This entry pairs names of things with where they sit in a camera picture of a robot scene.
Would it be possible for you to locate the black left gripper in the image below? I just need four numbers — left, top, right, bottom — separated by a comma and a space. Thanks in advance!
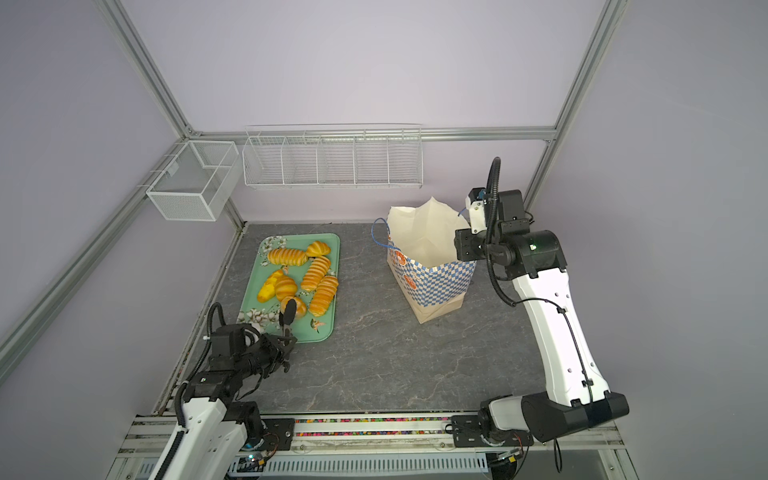
235, 332, 297, 379

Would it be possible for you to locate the oval fake bread roll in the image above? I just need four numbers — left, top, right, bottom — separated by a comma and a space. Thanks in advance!
257, 269, 284, 303

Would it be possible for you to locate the round fake bread roll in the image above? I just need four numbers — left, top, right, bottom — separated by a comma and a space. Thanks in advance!
275, 275, 298, 302

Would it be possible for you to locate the checkered paper bag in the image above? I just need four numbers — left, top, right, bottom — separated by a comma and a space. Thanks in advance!
371, 198, 476, 324

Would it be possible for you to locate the ridged fake bread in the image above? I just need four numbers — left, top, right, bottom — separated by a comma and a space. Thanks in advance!
309, 275, 339, 317
300, 256, 331, 292

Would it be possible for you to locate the ridged fake bread loaf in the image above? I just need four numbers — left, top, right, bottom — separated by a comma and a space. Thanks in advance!
267, 247, 309, 266

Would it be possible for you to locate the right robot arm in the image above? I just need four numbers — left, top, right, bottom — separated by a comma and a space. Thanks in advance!
454, 158, 630, 445

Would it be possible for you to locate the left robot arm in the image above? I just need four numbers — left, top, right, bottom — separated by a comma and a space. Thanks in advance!
150, 299, 298, 479

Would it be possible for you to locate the green floral tray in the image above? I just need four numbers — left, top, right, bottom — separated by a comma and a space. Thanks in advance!
238, 233, 341, 343

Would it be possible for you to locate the small white mesh basket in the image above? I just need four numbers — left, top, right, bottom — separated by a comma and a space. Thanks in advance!
147, 140, 242, 222

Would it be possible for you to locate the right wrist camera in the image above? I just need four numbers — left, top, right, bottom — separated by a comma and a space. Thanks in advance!
465, 187, 487, 234

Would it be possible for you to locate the long white wire basket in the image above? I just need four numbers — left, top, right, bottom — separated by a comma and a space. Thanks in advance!
242, 123, 424, 189

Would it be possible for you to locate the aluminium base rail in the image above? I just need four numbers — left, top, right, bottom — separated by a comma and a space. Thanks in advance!
113, 410, 628, 480

